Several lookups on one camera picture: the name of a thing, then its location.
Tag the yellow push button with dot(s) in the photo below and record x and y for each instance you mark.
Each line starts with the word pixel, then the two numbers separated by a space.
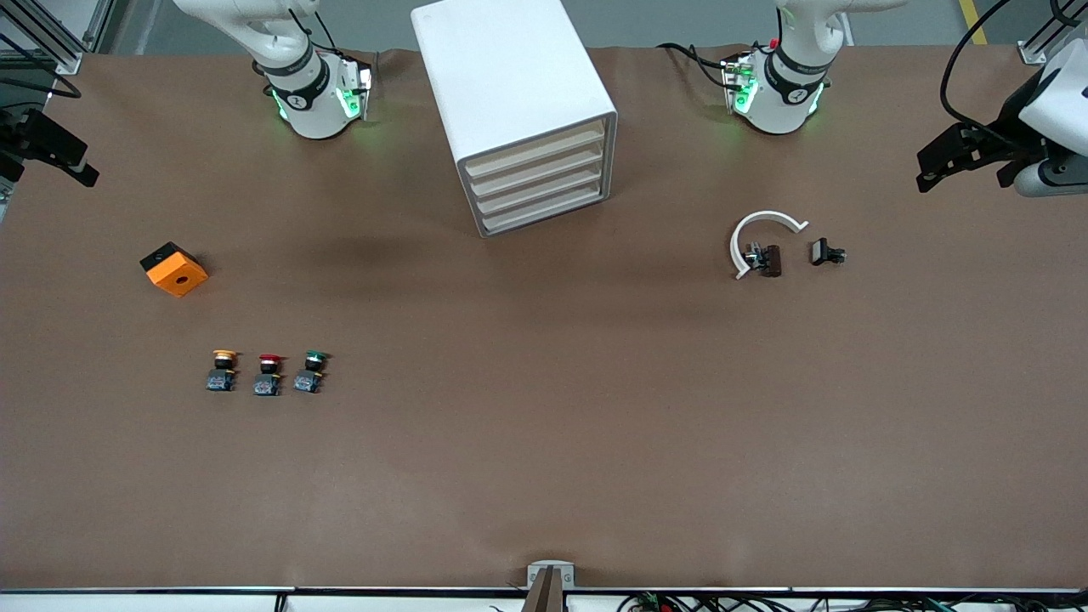
pixel 223 374

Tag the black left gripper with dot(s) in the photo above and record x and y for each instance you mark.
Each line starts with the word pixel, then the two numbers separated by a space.
pixel 1005 136

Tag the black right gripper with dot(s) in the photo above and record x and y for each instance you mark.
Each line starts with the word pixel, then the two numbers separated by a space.
pixel 25 136

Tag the orange box with hole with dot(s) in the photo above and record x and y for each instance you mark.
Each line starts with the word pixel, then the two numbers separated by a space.
pixel 178 276

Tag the brown grey camera post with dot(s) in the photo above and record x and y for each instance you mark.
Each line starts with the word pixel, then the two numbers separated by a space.
pixel 546 595

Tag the green lit left base box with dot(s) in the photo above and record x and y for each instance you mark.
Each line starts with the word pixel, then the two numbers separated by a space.
pixel 741 85

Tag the small black plastic part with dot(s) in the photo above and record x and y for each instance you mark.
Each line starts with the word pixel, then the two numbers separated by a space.
pixel 823 252

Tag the white table edge rail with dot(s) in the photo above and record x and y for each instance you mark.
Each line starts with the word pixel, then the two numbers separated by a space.
pixel 170 602

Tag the red push button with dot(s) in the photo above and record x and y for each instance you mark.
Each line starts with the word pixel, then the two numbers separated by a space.
pixel 268 378

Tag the green lit base box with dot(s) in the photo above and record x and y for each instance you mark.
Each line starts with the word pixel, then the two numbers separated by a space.
pixel 353 93
pixel 741 85

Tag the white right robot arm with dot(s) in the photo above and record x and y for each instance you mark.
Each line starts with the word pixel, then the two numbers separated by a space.
pixel 314 110

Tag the brown table cover sheet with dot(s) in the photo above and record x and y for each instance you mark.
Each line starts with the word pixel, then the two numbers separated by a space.
pixel 544 425

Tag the white drawer cabinet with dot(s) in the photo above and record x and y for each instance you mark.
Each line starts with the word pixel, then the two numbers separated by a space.
pixel 501 76

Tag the beige drawer holding button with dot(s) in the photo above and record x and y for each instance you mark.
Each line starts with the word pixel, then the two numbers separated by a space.
pixel 535 150

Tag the green lit right base box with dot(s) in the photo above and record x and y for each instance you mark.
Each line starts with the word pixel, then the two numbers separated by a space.
pixel 353 93

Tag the grey metal bracket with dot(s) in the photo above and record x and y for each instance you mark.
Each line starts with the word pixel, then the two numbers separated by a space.
pixel 551 568

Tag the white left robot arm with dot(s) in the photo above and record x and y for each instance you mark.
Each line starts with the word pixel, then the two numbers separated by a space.
pixel 786 102

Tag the dark brown terminal block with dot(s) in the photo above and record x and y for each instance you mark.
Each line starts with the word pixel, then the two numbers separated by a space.
pixel 770 260

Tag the green push button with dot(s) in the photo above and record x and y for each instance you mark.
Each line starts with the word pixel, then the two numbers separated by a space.
pixel 310 376

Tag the aluminium frame profile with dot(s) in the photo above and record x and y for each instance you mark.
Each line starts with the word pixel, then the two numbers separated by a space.
pixel 68 61
pixel 1031 53

